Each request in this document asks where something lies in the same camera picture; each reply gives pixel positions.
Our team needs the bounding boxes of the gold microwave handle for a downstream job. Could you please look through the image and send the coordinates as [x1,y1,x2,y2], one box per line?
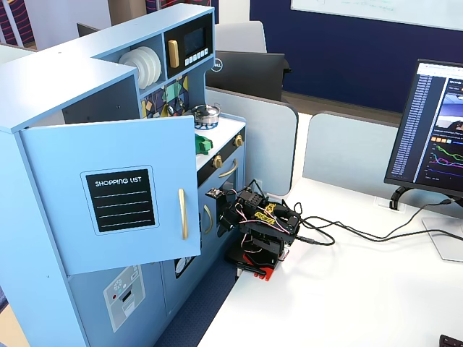
[167,39,181,69]

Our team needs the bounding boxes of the gold oven handle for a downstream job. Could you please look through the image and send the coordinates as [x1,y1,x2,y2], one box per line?
[218,158,239,179]

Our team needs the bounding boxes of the red table clamp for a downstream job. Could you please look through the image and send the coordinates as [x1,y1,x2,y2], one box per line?
[237,252,276,282]

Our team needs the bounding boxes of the grey desk partition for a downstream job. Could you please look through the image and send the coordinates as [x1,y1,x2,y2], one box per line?
[302,113,402,189]
[205,88,300,196]

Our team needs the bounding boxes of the steel pot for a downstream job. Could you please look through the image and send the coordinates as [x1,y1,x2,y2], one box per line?
[191,103,223,126]

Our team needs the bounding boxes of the black camera cable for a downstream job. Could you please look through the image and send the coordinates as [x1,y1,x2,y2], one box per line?
[249,179,453,243]

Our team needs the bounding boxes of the grey office chair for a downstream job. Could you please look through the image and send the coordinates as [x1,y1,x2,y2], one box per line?
[215,20,268,54]

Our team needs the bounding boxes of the steel pot lid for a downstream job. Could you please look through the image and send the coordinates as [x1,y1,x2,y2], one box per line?
[192,103,221,116]

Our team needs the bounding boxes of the black curved cable bracket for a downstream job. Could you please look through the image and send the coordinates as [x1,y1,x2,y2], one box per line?
[389,186,409,210]

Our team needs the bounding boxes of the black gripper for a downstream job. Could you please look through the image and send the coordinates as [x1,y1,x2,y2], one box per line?
[216,183,271,239]

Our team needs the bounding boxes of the blue door with shopping list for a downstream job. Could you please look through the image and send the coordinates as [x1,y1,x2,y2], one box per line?
[20,114,202,276]

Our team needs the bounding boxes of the long gold door handle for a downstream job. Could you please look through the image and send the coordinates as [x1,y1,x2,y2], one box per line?
[177,188,190,241]

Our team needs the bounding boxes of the grey ice dispenser sticker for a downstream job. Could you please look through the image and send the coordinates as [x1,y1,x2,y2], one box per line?
[103,265,146,333]

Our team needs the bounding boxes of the green recipient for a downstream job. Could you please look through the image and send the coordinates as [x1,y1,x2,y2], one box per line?
[195,133,215,156]

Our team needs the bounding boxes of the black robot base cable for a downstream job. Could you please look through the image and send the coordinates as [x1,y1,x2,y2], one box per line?
[289,215,463,247]

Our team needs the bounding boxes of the white plate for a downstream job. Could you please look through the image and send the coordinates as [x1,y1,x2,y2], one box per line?
[139,46,163,84]
[133,46,156,87]
[118,50,140,75]
[126,48,148,90]

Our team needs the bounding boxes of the blue toy kitchen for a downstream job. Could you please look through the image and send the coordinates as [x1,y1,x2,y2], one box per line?
[0,3,247,347]

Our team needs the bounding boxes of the whiteboard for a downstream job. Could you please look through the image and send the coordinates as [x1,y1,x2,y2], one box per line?
[290,0,463,32]

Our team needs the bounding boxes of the black Dell monitor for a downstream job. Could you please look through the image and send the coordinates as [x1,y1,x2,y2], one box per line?
[205,50,292,102]

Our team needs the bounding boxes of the black toy microwave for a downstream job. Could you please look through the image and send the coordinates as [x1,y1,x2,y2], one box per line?
[163,13,213,79]

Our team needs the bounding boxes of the computer monitor with lit screen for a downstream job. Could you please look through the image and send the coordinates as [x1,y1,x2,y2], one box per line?
[383,59,463,199]

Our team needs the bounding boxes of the silver monitor stand base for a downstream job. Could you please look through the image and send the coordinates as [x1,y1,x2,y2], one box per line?
[422,216,463,262]

